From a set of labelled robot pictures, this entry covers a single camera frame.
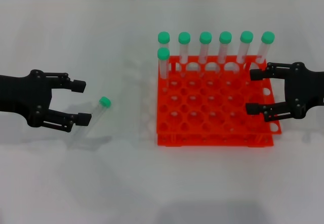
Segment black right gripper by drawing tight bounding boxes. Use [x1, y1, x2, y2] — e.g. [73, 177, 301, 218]
[245, 62, 324, 123]

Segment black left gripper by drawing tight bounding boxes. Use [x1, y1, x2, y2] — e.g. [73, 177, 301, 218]
[0, 69, 92, 133]

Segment clear green-capped test tube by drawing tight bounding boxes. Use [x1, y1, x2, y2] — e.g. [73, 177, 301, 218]
[198, 31, 213, 65]
[157, 31, 171, 50]
[178, 31, 191, 65]
[255, 31, 275, 64]
[236, 30, 254, 65]
[157, 47, 171, 93]
[219, 31, 233, 65]
[72, 96, 112, 144]

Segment orange test tube rack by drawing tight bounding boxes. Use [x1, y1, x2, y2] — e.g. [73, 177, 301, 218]
[155, 55, 282, 148]

